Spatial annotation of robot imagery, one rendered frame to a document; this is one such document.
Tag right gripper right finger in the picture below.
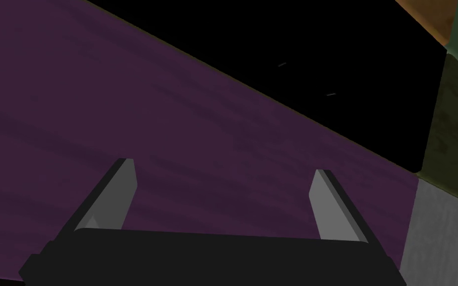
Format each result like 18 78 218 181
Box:
308 168 370 244

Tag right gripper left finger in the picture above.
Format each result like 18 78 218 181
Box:
68 157 138 235

